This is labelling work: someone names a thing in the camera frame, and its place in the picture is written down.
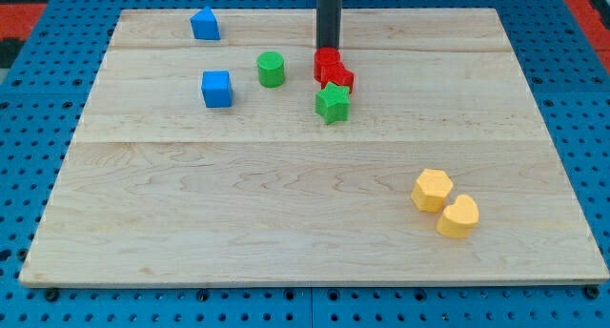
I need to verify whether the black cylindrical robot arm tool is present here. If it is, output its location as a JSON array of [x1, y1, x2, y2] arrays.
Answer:
[[315, 0, 342, 49]]

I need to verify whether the green star block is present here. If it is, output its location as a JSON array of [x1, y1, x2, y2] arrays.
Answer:
[[315, 82, 351, 125]]

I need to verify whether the red star block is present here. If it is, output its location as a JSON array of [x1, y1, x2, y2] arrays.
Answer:
[[320, 62, 355, 93]]

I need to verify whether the green cylinder block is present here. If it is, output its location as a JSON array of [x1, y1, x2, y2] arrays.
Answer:
[[256, 51, 285, 88]]

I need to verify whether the red cylinder block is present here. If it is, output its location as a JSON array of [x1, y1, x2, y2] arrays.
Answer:
[[314, 47, 341, 82]]

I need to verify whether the light wooden board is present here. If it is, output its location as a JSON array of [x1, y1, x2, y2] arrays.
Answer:
[[20, 9, 609, 288]]

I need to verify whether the blue cube block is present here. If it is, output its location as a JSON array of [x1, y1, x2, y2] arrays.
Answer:
[[201, 71, 233, 108]]

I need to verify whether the yellow hexagon block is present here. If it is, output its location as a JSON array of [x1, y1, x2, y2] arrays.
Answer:
[[410, 169, 454, 213]]

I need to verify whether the yellow heart block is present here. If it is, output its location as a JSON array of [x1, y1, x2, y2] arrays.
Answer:
[[436, 195, 479, 238]]

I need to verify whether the blue triangular prism block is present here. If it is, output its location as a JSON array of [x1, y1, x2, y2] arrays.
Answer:
[[190, 7, 220, 40]]

